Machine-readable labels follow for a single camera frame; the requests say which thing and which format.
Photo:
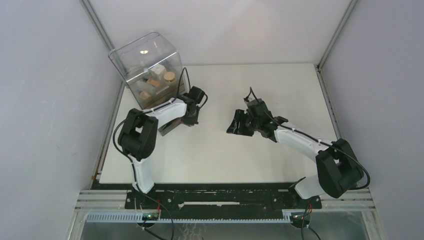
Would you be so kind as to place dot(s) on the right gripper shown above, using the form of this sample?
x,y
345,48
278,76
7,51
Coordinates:
x,y
240,115

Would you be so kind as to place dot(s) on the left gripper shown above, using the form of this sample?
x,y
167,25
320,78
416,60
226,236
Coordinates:
x,y
190,122

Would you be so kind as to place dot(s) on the white cube container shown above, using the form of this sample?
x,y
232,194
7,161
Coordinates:
x,y
158,70

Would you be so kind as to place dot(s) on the small foundation bottle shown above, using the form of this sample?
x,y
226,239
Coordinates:
x,y
145,96

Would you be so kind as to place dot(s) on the clear acrylic organizer box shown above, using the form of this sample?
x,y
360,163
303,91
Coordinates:
x,y
134,60

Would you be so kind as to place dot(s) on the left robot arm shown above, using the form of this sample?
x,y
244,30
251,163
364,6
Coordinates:
x,y
135,137

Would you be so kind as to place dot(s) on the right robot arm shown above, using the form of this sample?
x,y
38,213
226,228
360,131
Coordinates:
x,y
338,169

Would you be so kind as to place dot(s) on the black mounting rail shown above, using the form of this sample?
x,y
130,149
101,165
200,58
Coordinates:
x,y
215,201

